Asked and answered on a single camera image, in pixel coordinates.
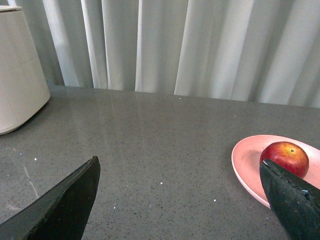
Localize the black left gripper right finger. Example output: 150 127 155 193
259 159 320 240

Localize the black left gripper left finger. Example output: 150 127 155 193
0 156 101 240

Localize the red apple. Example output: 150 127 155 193
259 141 310 179

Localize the pink plate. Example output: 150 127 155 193
231 134 320 208

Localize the white rounded appliance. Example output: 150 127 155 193
0 5 51 135

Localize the white pleated curtain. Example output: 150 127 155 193
1 0 320 108

